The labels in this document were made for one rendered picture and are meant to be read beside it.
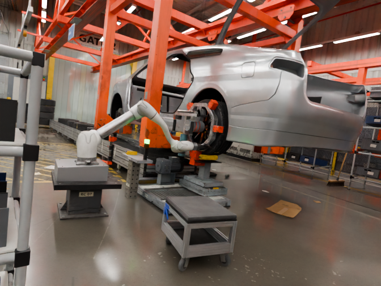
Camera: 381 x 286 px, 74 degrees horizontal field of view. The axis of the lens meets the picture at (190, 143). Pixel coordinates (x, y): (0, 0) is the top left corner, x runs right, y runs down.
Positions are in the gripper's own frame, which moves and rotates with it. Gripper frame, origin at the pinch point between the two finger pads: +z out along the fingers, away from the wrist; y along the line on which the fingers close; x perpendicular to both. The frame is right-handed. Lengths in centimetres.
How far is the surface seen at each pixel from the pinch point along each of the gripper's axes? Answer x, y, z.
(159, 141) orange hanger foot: 43, -47, -27
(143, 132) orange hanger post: 53, -45, -47
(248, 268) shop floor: -126, 36, -56
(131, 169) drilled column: 1, -47, -74
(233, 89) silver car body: 31, 59, 5
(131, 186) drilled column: -11, -60, -72
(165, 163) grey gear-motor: 11, -50, -27
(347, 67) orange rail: 265, 76, 601
